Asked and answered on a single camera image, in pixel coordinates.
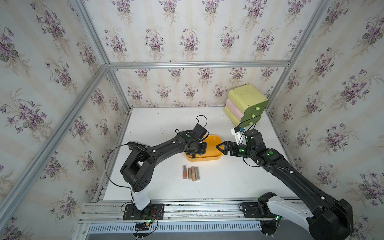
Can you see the beige lipstick tube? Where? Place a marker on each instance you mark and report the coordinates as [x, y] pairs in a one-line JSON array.
[[190, 173]]

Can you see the black stapler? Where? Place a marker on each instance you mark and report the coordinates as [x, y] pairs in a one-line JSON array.
[[133, 145]]

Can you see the rose lip gloss tube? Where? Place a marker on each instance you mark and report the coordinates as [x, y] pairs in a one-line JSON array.
[[185, 172]]

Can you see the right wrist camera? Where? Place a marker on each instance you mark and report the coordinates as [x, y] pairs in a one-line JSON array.
[[238, 133]]

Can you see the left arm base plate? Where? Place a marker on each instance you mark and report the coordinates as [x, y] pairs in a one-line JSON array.
[[152, 211]]

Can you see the silver lipstick tube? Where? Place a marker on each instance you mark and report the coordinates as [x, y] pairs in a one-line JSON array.
[[197, 173]]

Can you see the green pink drawer organizer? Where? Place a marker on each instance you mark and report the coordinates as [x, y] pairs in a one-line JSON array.
[[245, 105]]

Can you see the tan lipstick tube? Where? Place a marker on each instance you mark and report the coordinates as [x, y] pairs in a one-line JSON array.
[[194, 176]]

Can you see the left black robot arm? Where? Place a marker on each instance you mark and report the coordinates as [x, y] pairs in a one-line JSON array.
[[138, 169]]

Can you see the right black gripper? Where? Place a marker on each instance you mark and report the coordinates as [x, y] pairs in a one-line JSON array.
[[226, 147]]

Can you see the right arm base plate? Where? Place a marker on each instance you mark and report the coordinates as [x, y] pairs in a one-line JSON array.
[[257, 210]]

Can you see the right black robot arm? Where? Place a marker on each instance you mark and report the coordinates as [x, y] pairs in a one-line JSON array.
[[323, 216]]

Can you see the yellow plastic storage box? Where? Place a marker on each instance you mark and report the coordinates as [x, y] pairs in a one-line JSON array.
[[212, 153]]

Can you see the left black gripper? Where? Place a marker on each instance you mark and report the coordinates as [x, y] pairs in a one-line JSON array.
[[203, 150]]

